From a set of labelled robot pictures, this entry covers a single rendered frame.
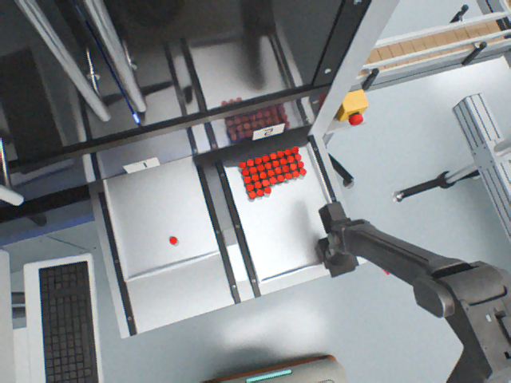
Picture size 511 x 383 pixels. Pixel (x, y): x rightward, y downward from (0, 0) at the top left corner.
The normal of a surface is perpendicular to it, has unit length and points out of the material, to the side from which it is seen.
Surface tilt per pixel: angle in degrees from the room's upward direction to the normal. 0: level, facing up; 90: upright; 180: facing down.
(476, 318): 13
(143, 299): 0
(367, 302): 0
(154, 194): 0
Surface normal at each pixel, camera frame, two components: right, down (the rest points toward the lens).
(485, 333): 0.05, -0.47
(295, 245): 0.04, -0.25
